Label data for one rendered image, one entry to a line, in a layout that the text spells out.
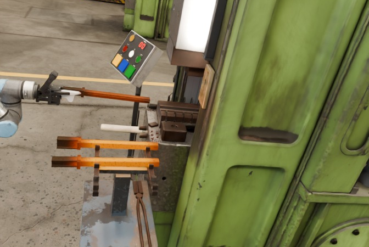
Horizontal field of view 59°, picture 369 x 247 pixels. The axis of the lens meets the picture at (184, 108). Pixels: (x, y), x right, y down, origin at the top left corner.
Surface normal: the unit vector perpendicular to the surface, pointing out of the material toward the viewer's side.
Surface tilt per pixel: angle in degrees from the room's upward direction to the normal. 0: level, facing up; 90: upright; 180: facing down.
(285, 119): 89
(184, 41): 90
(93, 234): 0
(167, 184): 90
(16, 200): 0
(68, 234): 0
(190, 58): 90
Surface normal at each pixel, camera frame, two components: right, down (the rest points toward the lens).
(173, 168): 0.15, 0.47
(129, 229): 0.18, -0.88
